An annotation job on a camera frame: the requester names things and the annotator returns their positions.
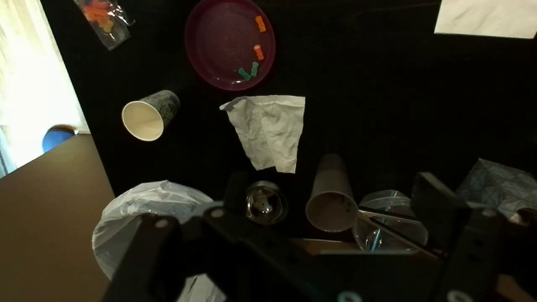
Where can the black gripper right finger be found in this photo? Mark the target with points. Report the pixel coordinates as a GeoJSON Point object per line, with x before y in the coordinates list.
{"type": "Point", "coordinates": [471, 244]}

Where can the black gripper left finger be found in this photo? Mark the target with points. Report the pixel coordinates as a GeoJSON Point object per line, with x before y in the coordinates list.
{"type": "Point", "coordinates": [224, 256]}

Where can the crumpled white tissue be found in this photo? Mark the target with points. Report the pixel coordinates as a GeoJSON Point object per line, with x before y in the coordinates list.
{"type": "Point", "coordinates": [271, 130]}

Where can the small metal bowl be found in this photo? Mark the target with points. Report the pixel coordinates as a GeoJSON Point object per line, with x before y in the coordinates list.
{"type": "Point", "coordinates": [266, 201]}

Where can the white plastic bag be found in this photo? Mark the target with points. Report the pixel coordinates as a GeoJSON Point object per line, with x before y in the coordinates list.
{"type": "Point", "coordinates": [140, 209]}

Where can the printed paper cup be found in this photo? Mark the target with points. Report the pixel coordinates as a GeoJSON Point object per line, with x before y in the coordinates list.
{"type": "Point", "coordinates": [147, 114]}

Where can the green gummy candy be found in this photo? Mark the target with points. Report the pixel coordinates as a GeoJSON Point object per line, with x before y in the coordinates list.
{"type": "Point", "coordinates": [244, 72]}
{"type": "Point", "coordinates": [254, 67]}

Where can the blue round object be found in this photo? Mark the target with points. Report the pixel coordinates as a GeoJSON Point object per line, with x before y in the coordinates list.
{"type": "Point", "coordinates": [56, 135]}

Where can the red-orange gummy candy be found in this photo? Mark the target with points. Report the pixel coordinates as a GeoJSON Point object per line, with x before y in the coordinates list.
{"type": "Point", "coordinates": [259, 52]}

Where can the flat white napkin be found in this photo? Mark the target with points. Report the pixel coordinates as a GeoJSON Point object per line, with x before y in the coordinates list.
{"type": "Point", "coordinates": [487, 16]}

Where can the orange gummy candy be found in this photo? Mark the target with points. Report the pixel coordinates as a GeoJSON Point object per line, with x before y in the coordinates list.
{"type": "Point", "coordinates": [261, 23]}

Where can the clear candy bag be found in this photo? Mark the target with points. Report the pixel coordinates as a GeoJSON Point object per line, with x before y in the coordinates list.
{"type": "Point", "coordinates": [106, 18]}

